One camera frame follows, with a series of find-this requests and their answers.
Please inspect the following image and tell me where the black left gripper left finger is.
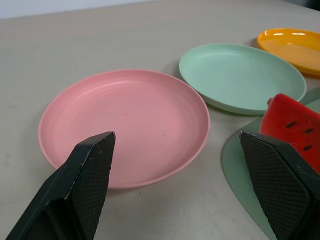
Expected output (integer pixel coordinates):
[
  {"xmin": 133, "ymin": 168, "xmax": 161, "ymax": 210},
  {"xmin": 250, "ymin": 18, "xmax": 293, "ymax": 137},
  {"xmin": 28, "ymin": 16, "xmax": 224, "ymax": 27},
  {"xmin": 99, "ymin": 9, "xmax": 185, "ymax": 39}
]
[{"xmin": 5, "ymin": 131, "xmax": 117, "ymax": 240}]

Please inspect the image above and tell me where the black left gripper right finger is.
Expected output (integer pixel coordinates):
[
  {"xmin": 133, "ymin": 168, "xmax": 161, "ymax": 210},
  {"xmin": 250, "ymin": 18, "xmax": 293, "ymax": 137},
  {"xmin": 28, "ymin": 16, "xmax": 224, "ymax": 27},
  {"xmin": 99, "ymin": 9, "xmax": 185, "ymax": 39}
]
[{"xmin": 238, "ymin": 130, "xmax": 320, "ymax": 240}]

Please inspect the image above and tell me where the pink plastic plate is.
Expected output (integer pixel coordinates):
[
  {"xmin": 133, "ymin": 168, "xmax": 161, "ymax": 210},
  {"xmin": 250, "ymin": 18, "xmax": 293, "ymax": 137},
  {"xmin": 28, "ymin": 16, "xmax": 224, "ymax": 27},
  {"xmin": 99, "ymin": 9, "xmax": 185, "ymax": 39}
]
[{"xmin": 38, "ymin": 69, "xmax": 211, "ymax": 190}]

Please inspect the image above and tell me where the mint green plastic plate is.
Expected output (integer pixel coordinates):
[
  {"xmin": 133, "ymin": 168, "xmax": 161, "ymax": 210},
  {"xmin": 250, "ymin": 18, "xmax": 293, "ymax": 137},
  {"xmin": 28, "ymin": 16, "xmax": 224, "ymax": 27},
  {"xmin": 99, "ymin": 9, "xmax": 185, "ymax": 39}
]
[{"xmin": 178, "ymin": 43, "xmax": 307, "ymax": 116}]

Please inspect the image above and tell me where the orange plastic plate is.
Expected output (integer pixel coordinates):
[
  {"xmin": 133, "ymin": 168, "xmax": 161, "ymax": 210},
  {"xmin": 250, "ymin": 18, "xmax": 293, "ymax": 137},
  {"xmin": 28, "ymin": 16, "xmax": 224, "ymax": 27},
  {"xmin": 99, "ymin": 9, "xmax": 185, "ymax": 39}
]
[{"xmin": 257, "ymin": 27, "xmax": 320, "ymax": 77}]

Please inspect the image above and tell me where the grey-green round mat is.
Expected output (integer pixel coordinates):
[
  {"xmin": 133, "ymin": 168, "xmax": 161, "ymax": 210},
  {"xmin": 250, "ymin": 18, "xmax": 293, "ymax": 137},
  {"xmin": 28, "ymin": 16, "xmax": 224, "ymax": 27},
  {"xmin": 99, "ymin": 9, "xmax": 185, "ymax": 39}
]
[{"xmin": 220, "ymin": 86, "xmax": 320, "ymax": 240}]

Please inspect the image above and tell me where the red watermelon slice toy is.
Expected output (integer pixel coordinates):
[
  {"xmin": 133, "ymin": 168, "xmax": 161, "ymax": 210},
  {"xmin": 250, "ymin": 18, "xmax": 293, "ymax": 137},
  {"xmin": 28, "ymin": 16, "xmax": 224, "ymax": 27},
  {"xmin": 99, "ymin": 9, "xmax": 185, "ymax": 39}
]
[{"xmin": 259, "ymin": 93, "xmax": 320, "ymax": 175}]

